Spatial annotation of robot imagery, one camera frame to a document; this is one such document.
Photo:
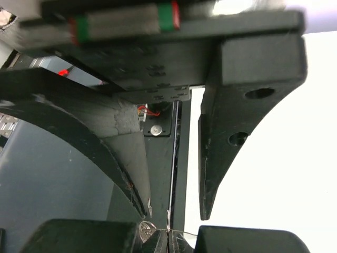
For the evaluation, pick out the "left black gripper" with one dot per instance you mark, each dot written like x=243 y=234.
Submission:
x=149 y=45

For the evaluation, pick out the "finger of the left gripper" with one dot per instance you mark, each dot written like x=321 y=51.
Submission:
x=103 y=128
x=237 y=118

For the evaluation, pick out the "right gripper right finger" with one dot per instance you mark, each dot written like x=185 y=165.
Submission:
x=230 y=239

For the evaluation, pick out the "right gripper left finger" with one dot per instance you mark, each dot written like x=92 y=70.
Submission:
x=67 y=235

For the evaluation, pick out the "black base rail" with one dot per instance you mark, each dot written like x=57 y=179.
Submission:
x=167 y=168

